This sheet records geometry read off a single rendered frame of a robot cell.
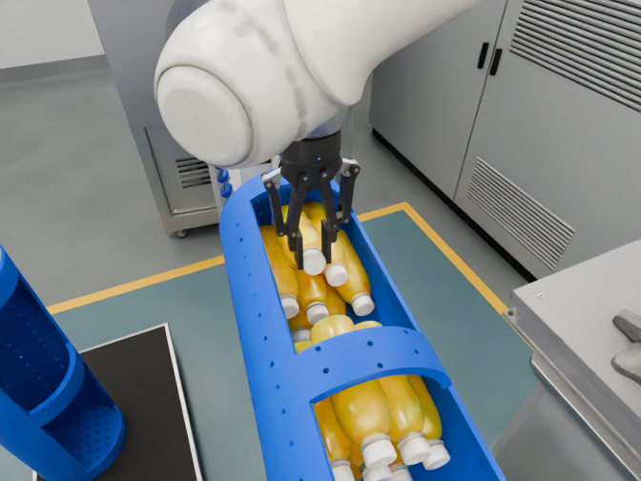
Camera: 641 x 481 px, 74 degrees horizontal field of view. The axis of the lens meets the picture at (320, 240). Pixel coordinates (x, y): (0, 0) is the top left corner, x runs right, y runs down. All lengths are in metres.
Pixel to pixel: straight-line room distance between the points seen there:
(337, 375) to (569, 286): 0.55
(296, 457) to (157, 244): 2.18
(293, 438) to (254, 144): 0.37
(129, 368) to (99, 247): 1.00
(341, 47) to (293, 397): 0.41
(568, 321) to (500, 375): 1.23
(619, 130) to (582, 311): 1.13
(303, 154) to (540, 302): 0.56
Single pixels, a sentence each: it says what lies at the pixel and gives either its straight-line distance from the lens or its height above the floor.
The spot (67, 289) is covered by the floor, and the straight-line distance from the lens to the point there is 2.58.
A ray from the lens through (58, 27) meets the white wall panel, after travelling 5.04.
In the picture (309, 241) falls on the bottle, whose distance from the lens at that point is 0.69.
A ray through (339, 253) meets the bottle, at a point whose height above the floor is 1.14.
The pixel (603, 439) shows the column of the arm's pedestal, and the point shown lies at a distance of 0.88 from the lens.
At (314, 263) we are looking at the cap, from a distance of 0.67.
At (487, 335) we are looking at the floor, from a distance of 2.20.
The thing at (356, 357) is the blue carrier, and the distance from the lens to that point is 0.55.
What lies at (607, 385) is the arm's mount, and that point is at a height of 1.07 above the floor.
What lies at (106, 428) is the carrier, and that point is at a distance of 1.84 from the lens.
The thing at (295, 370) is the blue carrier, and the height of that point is 1.21.
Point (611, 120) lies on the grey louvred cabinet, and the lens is 1.95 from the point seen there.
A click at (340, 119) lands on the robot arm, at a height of 1.47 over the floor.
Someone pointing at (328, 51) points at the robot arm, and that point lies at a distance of 0.29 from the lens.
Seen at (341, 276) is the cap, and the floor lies 1.12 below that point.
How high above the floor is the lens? 1.70
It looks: 43 degrees down
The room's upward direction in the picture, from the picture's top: straight up
